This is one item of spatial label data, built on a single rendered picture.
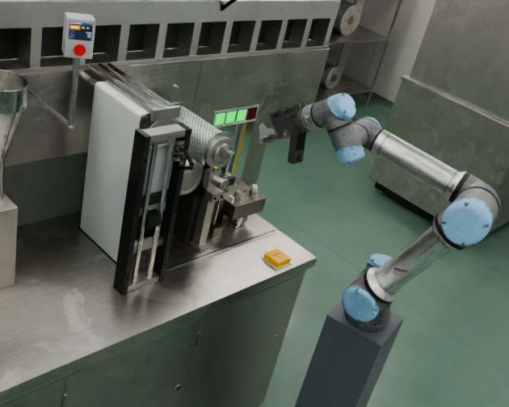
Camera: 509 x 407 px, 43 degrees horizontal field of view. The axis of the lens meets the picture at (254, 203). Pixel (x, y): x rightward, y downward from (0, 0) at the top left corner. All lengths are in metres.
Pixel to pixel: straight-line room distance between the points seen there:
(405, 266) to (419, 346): 1.89
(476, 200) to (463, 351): 2.16
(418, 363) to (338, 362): 1.42
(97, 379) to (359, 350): 0.82
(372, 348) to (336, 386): 0.23
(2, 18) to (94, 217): 0.68
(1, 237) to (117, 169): 0.39
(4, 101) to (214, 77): 1.02
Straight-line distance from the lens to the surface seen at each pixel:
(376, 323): 2.17
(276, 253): 2.33
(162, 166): 1.89
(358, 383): 2.25
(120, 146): 2.00
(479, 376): 3.75
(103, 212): 2.16
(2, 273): 2.01
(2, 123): 1.74
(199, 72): 2.45
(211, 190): 2.18
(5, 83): 1.83
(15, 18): 1.99
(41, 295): 2.02
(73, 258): 2.17
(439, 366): 3.67
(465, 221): 1.75
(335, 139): 1.84
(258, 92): 2.72
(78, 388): 1.97
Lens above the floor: 2.19
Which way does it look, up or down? 29 degrees down
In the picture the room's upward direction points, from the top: 14 degrees clockwise
